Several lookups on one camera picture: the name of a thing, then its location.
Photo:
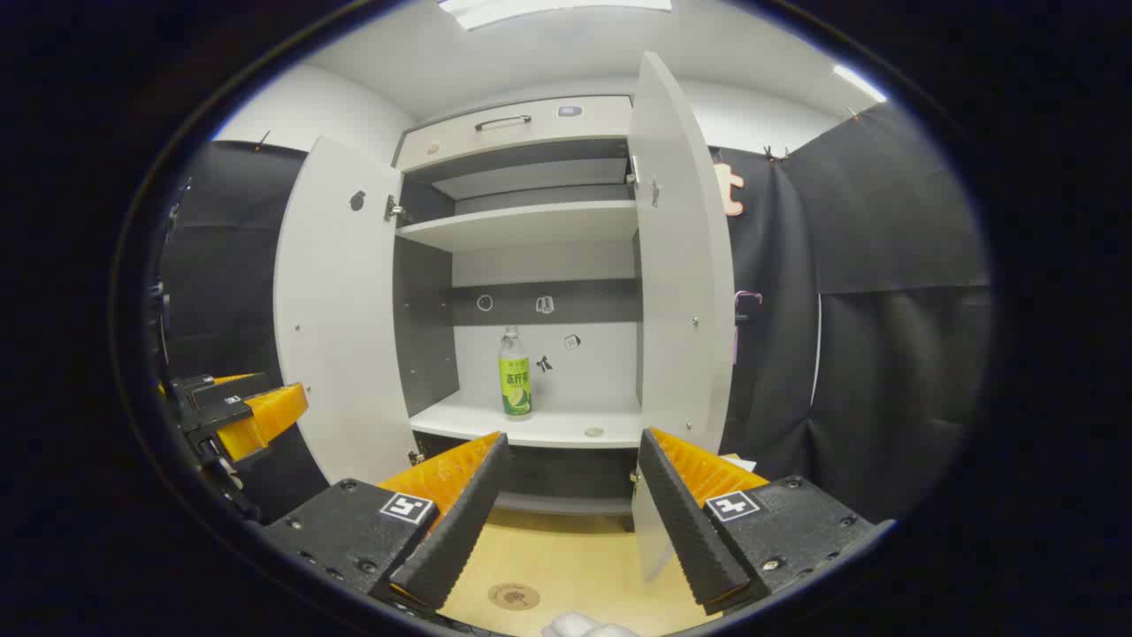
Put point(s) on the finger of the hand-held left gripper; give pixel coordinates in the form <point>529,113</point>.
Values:
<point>256,420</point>
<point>217,387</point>

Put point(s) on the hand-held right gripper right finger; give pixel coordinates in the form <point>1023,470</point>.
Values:
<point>685,522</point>

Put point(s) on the black backdrop cloth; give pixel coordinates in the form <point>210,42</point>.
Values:
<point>884,398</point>

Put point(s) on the white cabinet door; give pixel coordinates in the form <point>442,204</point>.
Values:
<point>340,336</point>
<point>681,265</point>

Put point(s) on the green label plastic bottle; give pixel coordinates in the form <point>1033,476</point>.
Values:
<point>515,380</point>

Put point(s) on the white cabinet drawer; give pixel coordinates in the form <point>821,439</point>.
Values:
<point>584,128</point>

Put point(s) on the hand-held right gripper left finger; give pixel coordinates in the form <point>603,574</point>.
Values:
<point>460,522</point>

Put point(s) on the white cabinet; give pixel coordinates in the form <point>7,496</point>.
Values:
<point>531,226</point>

